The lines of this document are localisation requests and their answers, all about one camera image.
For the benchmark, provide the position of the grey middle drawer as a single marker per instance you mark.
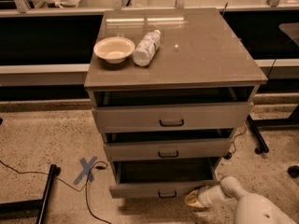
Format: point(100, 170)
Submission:
point(167, 145)

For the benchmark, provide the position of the black caster wheel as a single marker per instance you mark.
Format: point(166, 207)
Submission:
point(293, 171)

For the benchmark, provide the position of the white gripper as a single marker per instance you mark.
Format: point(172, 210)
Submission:
point(206, 197)

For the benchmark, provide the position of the grey drawer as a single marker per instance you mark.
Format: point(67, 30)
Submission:
point(167, 145)
point(162, 179)
point(169, 110)

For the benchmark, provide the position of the white paper bowl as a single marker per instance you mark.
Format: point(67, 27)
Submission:
point(114, 49)

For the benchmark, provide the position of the black stand leg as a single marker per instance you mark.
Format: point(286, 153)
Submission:
point(262, 146)
point(32, 208)

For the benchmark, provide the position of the black stand leg right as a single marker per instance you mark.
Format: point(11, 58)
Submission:
point(262, 146)

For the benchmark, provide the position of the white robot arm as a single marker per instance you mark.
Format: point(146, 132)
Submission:
point(251, 208)

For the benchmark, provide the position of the grey drawer cabinet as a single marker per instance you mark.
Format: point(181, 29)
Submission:
point(198, 50)

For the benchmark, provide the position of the grey top drawer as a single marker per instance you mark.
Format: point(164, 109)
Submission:
point(169, 110)

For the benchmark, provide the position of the black stand leg left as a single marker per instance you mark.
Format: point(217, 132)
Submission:
point(32, 208)

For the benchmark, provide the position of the blue tape cross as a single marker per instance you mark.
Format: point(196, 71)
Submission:
point(85, 172)

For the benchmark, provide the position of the grey bottom drawer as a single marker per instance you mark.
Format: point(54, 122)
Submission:
point(162, 179)

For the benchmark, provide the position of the clear plastic water bottle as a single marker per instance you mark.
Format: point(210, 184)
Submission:
point(147, 47)

